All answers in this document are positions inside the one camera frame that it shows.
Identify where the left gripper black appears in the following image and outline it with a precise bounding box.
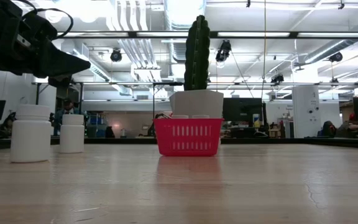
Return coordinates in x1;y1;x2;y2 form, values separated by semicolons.
0;0;91;89

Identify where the thin hanging cord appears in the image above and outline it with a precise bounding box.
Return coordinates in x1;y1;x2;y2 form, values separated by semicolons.
261;0;267;100

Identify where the black table frame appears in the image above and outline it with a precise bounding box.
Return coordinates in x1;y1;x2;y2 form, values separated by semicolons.
0;137;358;151

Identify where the green cactus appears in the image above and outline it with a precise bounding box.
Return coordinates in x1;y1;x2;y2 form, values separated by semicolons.
183;14;211;91

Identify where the red plastic basket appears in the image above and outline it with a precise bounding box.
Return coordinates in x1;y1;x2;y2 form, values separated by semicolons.
153;118;225;157

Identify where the black background pipe frame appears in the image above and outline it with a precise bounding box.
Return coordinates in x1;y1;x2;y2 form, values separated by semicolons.
31;81;185;139

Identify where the person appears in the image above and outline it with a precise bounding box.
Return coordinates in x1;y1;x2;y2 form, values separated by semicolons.
336;113;358;138
53;98;88;137

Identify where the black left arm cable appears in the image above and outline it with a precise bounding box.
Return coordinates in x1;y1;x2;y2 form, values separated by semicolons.
22;0;75;41

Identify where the white pill bottle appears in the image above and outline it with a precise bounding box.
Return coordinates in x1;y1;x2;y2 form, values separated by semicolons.
10;104;52;164
58;114;85;154

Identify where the black ceiling-hung camera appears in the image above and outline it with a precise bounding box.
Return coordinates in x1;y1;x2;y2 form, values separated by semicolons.
110;47;123;63
270;73;285;85
214;39;232;63
328;51;344;63

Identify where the white pillar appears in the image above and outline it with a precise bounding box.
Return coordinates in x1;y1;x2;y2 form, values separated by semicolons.
291;85;321;139

